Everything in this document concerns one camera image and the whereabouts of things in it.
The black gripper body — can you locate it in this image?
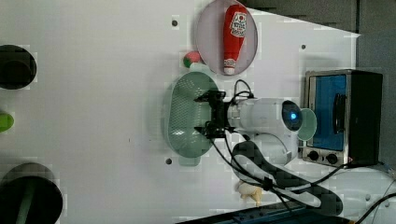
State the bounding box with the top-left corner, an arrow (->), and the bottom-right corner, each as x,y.
208,91 -> 234,138

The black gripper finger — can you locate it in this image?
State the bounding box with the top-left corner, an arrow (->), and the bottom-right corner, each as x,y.
194,91 -> 215,103
194,124 -> 215,137

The green oval strainer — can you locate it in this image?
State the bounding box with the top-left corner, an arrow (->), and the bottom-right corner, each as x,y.
163,72 -> 219,167

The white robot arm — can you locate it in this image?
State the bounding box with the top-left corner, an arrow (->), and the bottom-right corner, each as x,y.
195,91 -> 344,216

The red strawberry near plate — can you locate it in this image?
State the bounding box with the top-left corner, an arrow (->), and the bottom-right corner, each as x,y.
183,51 -> 201,68

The grey round plate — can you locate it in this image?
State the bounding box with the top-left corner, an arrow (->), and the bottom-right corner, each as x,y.
195,0 -> 258,75

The peeled banana toy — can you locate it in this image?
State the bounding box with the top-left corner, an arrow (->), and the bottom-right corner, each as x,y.
235,181 -> 262,207

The red ketchup bottle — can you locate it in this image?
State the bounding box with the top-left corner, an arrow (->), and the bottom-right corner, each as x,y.
223,4 -> 247,75

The black toaster oven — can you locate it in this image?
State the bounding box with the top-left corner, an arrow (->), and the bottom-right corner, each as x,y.
302,69 -> 383,168

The green object at edge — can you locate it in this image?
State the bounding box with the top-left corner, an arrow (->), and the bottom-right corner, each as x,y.
0,114 -> 14,133

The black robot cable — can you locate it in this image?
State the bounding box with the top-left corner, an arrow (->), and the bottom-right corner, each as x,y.
210,79 -> 396,224

